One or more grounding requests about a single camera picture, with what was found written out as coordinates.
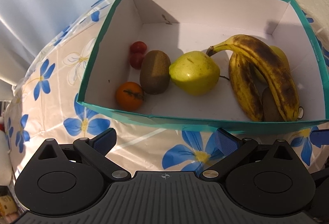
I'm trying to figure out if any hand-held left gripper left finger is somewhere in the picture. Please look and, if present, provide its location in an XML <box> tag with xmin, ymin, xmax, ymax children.
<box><xmin>38</xmin><ymin>128</ymin><xmax>130</xmax><ymax>181</ymax></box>

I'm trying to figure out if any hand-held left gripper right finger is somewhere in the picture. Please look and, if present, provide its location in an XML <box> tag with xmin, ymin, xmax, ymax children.
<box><xmin>203</xmin><ymin>129</ymin><xmax>296</xmax><ymax>179</ymax></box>

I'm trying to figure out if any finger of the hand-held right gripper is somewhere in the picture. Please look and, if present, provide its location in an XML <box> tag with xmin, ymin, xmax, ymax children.
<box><xmin>310</xmin><ymin>129</ymin><xmax>329</xmax><ymax>148</ymax></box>

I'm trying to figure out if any tangerine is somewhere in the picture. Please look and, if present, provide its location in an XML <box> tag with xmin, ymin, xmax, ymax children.
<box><xmin>115</xmin><ymin>82</ymin><xmax>144</xmax><ymax>111</ymax></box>

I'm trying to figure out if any brown kiwi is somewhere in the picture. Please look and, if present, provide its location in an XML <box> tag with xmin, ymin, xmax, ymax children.
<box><xmin>139</xmin><ymin>50</ymin><xmax>171</xmax><ymax>95</ymax></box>
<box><xmin>262</xmin><ymin>87</ymin><xmax>284</xmax><ymax>121</ymax></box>

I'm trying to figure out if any yellow spotted banana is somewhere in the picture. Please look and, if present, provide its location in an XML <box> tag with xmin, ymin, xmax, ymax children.
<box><xmin>228</xmin><ymin>51</ymin><xmax>264</xmax><ymax>121</ymax></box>

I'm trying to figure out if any yellow-green pear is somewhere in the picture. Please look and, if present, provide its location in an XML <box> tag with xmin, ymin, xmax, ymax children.
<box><xmin>253</xmin><ymin>45</ymin><xmax>291</xmax><ymax>83</ymax></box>
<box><xmin>169</xmin><ymin>51</ymin><xmax>229</xmax><ymax>96</ymax></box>

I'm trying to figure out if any red cherry tomato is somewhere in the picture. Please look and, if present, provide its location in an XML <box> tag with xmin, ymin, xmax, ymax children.
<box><xmin>129</xmin><ymin>52</ymin><xmax>145</xmax><ymax>69</ymax></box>
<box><xmin>130</xmin><ymin>41</ymin><xmax>148</xmax><ymax>55</ymax></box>

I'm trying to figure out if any dark brown banana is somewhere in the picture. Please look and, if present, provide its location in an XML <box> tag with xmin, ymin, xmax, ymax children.
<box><xmin>206</xmin><ymin>34</ymin><xmax>300</xmax><ymax>121</ymax></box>

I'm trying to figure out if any teal cardboard box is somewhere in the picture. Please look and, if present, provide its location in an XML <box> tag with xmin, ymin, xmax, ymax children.
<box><xmin>76</xmin><ymin>0</ymin><xmax>329</xmax><ymax>134</ymax></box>

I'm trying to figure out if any blue floral tablecloth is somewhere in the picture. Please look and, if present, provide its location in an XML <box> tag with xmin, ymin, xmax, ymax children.
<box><xmin>5</xmin><ymin>0</ymin><xmax>329</xmax><ymax>183</ymax></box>

